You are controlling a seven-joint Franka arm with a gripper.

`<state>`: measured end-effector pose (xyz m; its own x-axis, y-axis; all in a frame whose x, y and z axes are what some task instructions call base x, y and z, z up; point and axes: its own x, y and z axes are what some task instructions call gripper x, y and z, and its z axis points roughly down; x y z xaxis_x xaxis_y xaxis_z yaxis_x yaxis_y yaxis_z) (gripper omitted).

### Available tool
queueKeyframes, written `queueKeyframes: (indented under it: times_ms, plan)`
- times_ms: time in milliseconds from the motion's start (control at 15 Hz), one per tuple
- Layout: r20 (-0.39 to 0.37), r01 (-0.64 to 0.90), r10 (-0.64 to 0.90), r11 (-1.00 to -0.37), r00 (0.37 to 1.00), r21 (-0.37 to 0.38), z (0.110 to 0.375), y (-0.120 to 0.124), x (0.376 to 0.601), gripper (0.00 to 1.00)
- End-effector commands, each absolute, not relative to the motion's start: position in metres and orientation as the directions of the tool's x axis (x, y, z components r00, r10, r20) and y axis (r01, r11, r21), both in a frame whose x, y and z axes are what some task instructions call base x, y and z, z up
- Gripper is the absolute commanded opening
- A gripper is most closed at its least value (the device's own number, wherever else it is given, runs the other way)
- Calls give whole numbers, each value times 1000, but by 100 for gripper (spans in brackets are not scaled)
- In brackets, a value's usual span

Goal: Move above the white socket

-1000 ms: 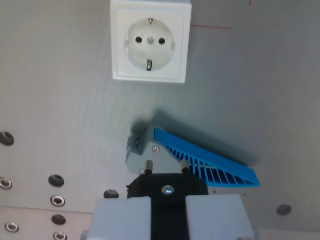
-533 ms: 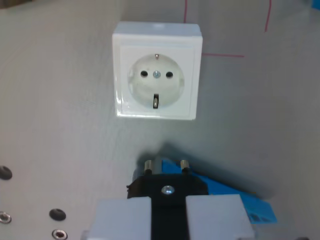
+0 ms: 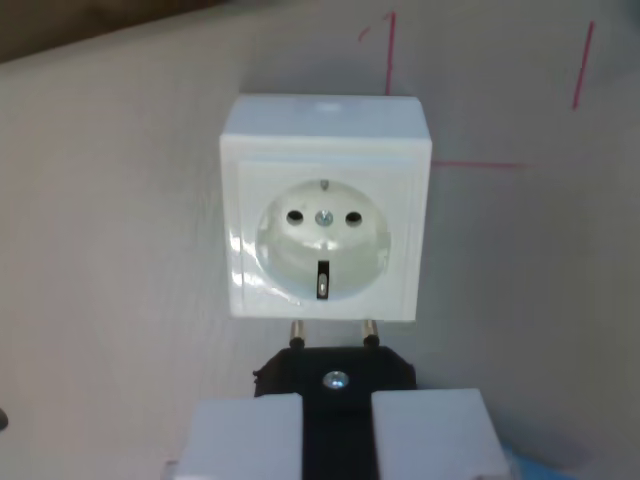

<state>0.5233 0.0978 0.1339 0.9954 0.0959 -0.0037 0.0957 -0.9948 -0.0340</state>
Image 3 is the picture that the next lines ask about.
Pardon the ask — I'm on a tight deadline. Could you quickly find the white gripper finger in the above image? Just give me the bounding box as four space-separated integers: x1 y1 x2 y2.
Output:
371 388 512 480
174 393 305 480

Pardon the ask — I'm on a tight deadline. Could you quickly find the black two-pin power plug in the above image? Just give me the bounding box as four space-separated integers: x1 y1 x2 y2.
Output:
252 319 419 480

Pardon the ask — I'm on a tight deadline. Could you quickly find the white wall socket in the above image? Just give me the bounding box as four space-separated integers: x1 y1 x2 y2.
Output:
218 93 433 323

